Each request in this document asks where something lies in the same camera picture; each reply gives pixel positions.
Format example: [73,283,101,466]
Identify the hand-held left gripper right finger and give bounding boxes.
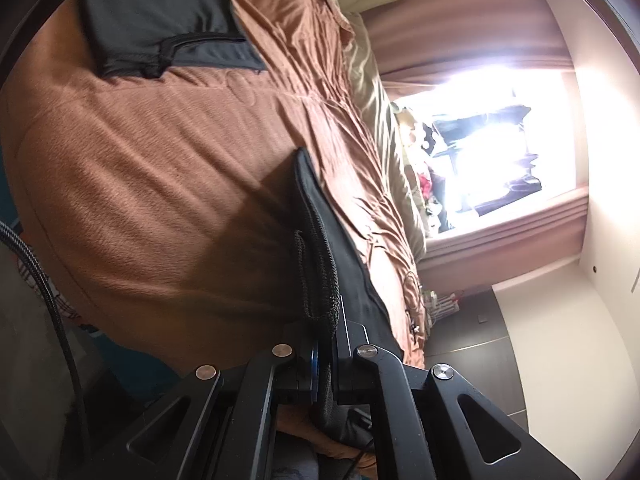
[332,321,581,480]

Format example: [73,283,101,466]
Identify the black braided cable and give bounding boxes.
[0,220,93,461]

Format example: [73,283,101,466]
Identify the hanging dark jeans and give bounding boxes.
[472,152,543,218]

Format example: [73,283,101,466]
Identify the brown blanket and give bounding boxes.
[0,0,436,376]

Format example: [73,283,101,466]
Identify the black charger cables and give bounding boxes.
[405,270,426,336]

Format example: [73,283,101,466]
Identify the folded black cloth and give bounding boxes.
[80,0,267,80]

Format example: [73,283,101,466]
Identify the black shirt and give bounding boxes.
[291,146,431,456]

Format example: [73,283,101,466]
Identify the pile of mixed clothes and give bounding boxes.
[417,170,443,221]

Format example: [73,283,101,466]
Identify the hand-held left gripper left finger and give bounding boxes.
[57,324,321,480]

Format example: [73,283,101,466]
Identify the beige duvet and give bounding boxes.
[310,0,428,261]

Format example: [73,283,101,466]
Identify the pink curtain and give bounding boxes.
[417,187,591,306]
[362,0,576,93]

